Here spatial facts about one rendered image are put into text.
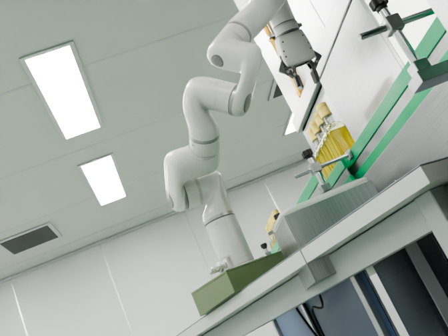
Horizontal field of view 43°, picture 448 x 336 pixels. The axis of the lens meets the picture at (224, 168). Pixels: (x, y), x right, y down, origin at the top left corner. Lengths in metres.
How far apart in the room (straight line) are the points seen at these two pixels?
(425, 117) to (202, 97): 0.62
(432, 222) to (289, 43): 0.89
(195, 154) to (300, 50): 0.47
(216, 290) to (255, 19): 0.75
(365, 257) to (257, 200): 6.62
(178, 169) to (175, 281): 5.95
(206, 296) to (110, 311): 5.91
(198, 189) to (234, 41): 0.43
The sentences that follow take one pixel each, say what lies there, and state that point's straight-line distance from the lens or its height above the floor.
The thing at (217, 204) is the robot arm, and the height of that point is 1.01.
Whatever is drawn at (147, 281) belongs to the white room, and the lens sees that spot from 7.49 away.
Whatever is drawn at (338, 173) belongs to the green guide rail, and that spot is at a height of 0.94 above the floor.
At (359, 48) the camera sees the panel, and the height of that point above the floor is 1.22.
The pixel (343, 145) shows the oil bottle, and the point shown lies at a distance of 1.66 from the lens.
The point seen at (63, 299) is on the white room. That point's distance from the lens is 7.62.
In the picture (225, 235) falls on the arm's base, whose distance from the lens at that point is 1.61.
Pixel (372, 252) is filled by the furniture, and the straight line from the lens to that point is 1.16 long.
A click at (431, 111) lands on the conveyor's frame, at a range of 1.13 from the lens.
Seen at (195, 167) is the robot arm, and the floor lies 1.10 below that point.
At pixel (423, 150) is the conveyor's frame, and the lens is 1.21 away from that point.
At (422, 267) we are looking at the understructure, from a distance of 1.66.
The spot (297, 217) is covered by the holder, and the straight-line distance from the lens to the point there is 1.26.
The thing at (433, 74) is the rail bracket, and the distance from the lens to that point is 0.92.
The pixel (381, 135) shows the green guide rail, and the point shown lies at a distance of 1.38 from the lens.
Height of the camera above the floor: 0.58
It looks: 18 degrees up
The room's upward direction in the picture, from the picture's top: 25 degrees counter-clockwise
